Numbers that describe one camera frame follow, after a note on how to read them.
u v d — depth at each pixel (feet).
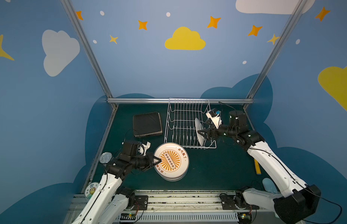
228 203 2.44
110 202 1.52
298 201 1.25
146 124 3.42
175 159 2.45
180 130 3.24
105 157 2.90
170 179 2.59
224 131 2.08
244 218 2.40
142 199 2.49
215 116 2.05
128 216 2.40
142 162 2.10
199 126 2.96
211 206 2.44
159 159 2.39
